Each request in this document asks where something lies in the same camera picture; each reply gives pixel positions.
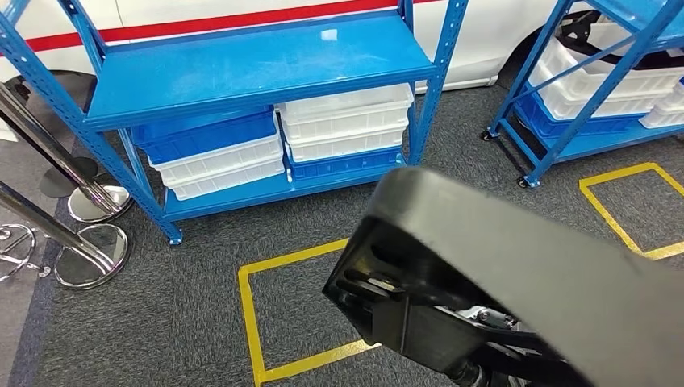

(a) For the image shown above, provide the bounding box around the black round stanchion base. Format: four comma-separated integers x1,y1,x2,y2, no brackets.
40,156,100,198

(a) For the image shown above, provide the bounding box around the blue metal shelf rack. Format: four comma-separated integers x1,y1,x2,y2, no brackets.
0,0,470,247

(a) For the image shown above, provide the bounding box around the chrome stool base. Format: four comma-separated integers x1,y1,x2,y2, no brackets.
0,224,52,283

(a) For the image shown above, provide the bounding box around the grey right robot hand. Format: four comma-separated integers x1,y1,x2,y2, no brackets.
446,304,520,331

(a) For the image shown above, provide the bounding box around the black plastic plate part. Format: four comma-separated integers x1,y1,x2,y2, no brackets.
322,166,684,387

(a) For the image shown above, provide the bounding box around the white car with red stripe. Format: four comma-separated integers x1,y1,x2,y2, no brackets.
0,0,589,94

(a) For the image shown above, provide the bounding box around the yellow floor tape square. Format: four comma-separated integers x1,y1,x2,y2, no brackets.
578,161,684,262
237,237,382,387

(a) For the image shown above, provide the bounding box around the black part in bin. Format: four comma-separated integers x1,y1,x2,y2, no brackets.
558,10,684,70

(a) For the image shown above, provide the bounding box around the blue wheeled shelf rack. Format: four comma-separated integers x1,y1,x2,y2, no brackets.
481,0,684,189

